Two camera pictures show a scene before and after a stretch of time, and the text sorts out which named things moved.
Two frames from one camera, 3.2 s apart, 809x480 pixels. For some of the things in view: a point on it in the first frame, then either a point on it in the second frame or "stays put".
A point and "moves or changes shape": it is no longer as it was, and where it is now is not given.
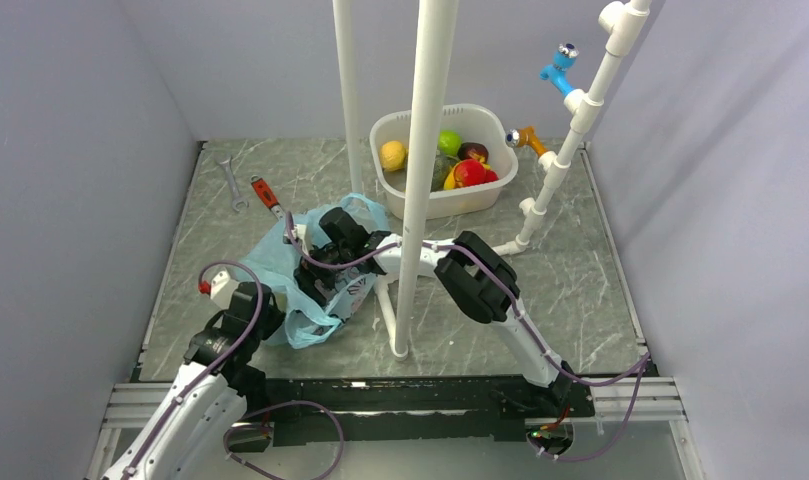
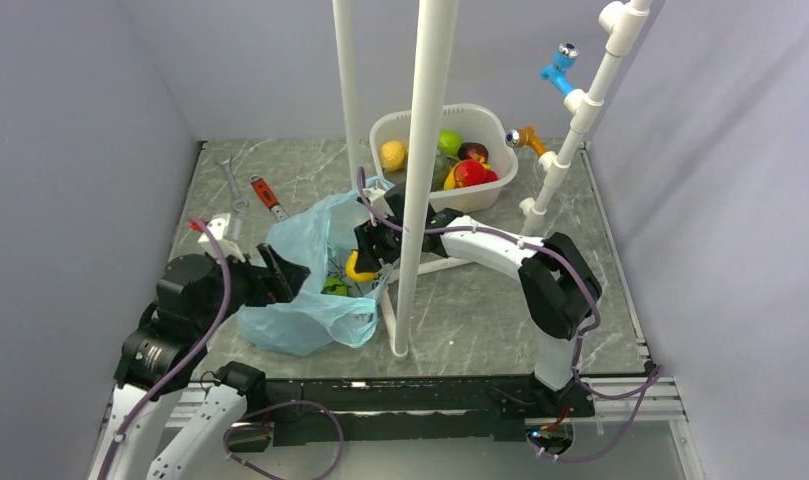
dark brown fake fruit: (463, 152) stays put
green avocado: (443, 165) stays put
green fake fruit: (449, 142) stays put
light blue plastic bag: (272, 265) moves or changes shape
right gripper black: (307, 276) → (369, 235)
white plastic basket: (476, 155) stays put
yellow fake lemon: (393, 155) stays put
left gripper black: (275, 318) → (279, 281)
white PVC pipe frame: (435, 57) stays put
